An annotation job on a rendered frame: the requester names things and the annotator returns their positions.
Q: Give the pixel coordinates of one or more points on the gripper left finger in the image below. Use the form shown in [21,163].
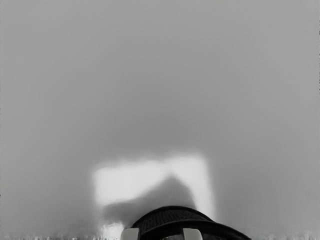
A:
[129,234]

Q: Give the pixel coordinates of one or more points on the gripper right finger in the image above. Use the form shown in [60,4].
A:
[193,234]

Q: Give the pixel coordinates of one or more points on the black mesh pen holder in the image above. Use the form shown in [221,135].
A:
[170,217]

